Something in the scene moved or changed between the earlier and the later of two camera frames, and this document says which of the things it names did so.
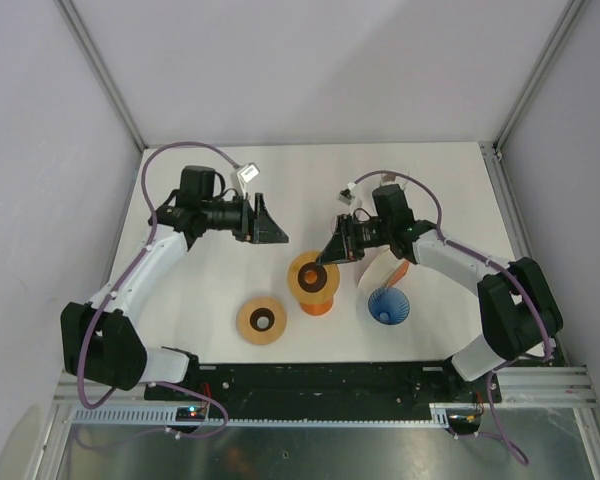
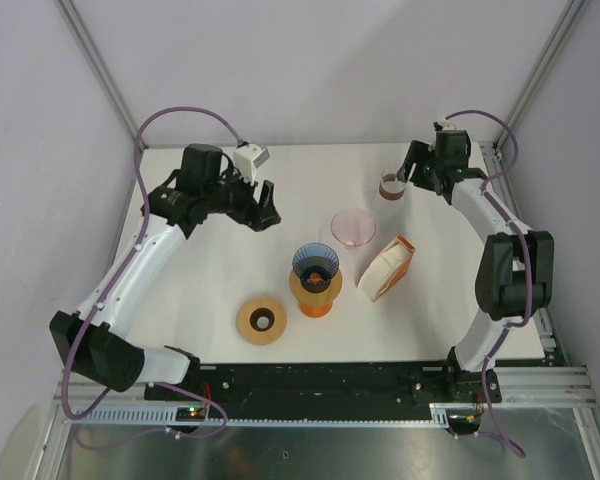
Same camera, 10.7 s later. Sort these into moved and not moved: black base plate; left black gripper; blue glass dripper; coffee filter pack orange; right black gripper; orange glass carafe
Moved: right black gripper; blue glass dripper; left black gripper
Not moved: orange glass carafe; coffee filter pack orange; black base plate
